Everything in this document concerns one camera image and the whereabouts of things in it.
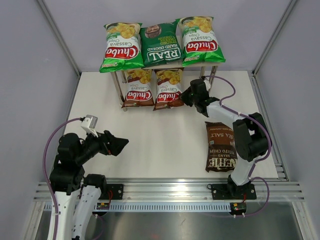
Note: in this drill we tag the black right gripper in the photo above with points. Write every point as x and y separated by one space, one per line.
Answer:
184 97

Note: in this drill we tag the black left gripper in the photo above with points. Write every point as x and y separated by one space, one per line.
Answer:
115 144

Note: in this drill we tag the brown Chuba barbeque bag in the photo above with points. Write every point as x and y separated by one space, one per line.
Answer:
139 92
168 88

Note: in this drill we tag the green REAL chips bag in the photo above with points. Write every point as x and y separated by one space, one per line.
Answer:
159 44

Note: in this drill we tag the green Chuba cassava chips bag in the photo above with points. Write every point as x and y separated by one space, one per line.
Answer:
123 47

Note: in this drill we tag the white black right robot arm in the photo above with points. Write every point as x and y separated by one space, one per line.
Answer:
251 138

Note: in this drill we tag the brown Kettle sea salt bag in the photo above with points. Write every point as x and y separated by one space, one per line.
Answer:
222 155

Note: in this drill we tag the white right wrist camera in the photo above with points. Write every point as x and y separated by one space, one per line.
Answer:
207 83

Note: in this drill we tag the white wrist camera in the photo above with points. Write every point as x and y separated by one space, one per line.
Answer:
207 83
88 124

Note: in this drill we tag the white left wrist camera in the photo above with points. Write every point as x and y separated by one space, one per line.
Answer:
88 124

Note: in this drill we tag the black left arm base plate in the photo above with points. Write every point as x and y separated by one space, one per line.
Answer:
113 191

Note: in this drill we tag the white slotted cable duct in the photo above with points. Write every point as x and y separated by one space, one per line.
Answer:
163 207

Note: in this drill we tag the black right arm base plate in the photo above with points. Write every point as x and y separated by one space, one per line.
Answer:
220 191

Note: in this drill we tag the aluminium mounting rail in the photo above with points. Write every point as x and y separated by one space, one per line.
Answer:
193 189

